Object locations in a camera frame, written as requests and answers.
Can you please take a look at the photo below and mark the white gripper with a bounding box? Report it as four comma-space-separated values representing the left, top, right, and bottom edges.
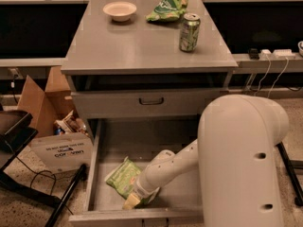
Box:
122, 177, 160, 210

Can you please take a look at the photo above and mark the green jalapeno kettle chip bag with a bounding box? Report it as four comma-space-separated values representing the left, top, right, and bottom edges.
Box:
104, 157, 158, 208

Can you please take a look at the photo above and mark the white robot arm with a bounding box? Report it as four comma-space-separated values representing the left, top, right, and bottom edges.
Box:
123, 95, 289, 227

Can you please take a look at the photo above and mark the open grey middle drawer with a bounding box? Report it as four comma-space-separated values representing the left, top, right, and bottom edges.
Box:
69, 117, 203, 227

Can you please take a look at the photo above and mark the closed grey top drawer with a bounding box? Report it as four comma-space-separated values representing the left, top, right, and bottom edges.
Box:
71, 88, 227, 119

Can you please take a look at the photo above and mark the grey drawer cabinet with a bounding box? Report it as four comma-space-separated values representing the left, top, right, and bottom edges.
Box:
62, 0, 238, 132

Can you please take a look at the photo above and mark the green chip bag on counter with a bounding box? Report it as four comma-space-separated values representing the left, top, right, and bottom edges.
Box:
146, 0, 188, 22

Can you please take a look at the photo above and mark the black metal leg left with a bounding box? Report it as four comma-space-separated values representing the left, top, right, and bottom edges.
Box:
45, 164, 87, 227

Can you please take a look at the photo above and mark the black metal leg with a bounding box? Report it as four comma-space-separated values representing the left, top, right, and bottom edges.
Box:
45, 164, 87, 227
276, 143, 303, 207

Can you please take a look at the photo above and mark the brown cardboard box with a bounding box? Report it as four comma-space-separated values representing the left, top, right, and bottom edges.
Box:
18, 66, 76, 138

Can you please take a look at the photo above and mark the black chair base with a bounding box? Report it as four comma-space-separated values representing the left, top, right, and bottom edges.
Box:
0, 110, 61, 208

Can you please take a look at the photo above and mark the black metal leg right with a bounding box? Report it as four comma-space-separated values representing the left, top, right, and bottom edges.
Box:
276, 143, 303, 207

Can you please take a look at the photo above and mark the green soda can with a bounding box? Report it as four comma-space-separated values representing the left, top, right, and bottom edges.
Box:
179, 13, 201, 52

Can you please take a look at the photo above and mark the white ceramic bowl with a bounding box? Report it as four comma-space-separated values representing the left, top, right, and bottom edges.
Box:
103, 2, 136, 22

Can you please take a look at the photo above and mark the black adapter on ledge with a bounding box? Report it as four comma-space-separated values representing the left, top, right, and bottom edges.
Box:
248, 48, 259, 60

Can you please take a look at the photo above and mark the white power strip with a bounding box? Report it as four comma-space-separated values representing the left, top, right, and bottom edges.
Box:
260, 49, 295, 60

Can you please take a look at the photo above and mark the black cable on floor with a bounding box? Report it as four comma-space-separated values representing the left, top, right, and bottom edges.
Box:
3, 139, 74, 216

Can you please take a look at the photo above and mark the black drawer handle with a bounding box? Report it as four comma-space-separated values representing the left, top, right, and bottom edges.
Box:
138, 97, 165, 106

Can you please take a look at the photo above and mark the white cable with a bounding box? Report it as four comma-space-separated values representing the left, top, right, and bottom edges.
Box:
253, 54, 273, 96

